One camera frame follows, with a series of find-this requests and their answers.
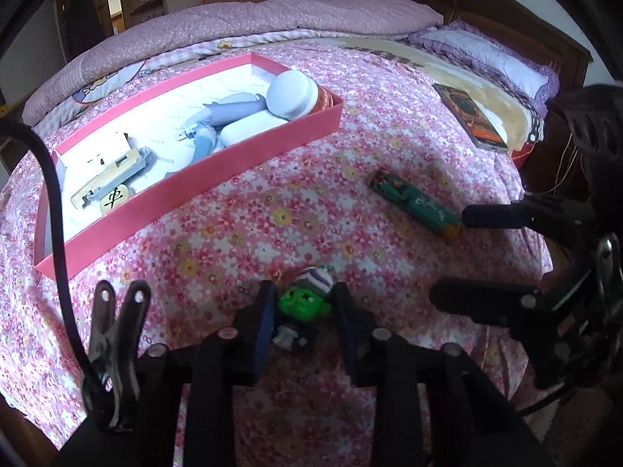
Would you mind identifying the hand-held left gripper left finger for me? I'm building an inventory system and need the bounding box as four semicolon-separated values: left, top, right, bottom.
136;281;278;467

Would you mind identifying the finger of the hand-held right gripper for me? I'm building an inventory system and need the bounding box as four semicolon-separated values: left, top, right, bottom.
461;195;597;249
429;276;580;390

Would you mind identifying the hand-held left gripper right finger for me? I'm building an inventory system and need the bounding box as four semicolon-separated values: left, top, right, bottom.
332;281;537;467

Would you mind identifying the green headed toy figure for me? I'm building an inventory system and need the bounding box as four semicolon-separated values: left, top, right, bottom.
273;265;336;351

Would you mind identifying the green cartoon print lighter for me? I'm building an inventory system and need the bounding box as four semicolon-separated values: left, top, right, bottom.
370;168;462;241

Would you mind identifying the pink cardboard box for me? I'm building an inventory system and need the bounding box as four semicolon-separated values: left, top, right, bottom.
34;51;344;280

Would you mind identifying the round wooden chess piece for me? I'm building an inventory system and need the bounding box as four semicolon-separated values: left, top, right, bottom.
100;185;133;215

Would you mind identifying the white oval case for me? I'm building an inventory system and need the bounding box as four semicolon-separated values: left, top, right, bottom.
218;109;293;149

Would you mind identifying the grey studded toy block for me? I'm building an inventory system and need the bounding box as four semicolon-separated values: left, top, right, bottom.
88;146;157;200

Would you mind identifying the grey plastic clipper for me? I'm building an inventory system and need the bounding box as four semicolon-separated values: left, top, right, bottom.
178;92;271;166

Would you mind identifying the white jar with orange label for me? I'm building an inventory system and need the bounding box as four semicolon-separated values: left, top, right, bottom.
267;70;336;120

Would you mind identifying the white charger plug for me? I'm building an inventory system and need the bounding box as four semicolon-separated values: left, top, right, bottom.
83;131;134;171

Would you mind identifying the red bag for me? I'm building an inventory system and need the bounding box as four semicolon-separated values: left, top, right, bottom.
509;139;541;169

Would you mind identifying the smartphone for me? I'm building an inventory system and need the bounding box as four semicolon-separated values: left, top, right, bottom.
432;83;509;153

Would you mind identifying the purple white pillow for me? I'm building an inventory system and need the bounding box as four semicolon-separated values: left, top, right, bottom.
406;20;560;112

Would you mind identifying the dark wooden headboard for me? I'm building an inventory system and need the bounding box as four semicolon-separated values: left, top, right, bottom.
343;0;595;108

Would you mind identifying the pink floral bed sheet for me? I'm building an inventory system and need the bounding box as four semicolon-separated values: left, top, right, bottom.
0;41;553;467

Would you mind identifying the pink floral quilt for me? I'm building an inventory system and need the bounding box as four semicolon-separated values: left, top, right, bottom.
22;0;445;127

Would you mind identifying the dark hanging coat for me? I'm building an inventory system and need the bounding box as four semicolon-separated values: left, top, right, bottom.
61;0;105;64

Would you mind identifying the black cable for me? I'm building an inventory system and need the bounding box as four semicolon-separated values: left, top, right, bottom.
0;119;98;385

